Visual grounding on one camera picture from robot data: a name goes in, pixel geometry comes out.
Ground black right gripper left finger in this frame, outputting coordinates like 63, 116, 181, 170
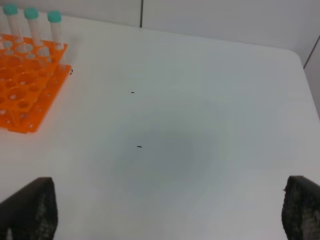
0, 177, 58, 240

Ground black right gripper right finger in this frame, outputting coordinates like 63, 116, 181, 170
281, 175, 320, 240

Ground orange test tube rack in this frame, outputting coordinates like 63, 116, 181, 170
0, 34, 72, 134

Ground rack tube back far-right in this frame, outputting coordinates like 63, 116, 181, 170
47, 10, 64, 52

